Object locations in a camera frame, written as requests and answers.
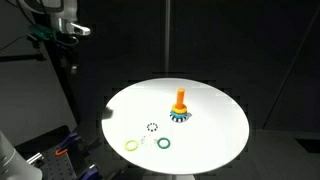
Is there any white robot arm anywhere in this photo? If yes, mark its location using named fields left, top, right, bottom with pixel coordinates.
left=18, top=0, right=91, bottom=36

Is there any orange peg stand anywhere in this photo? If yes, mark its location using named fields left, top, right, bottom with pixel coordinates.
left=176, top=88, right=185, bottom=109

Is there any white round table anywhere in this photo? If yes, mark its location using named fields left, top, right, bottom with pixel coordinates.
left=102, top=78, right=249, bottom=180

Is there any black perforated breadboard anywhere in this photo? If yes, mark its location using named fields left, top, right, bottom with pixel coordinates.
left=14, top=125, right=101, bottom=180

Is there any small black dotted ring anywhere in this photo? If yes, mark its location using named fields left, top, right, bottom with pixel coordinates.
left=146, top=122, right=159, bottom=132

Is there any clear ring with beads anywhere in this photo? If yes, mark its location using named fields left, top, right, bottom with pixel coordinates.
left=139, top=133, right=159, bottom=147

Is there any dark green ring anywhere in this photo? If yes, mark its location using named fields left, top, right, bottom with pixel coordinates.
left=157, top=137, right=171, bottom=149

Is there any yellow-green ring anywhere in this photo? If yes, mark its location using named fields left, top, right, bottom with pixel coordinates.
left=124, top=139, right=139, bottom=152

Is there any orange clamp handle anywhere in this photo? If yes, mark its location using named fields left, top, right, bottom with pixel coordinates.
left=55, top=149, right=68, bottom=156

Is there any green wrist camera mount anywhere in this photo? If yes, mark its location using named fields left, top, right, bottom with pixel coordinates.
left=28, top=26, right=54, bottom=40

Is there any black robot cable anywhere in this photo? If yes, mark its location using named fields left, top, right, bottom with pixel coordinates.
left=0, top=0, right=79, bottom=53

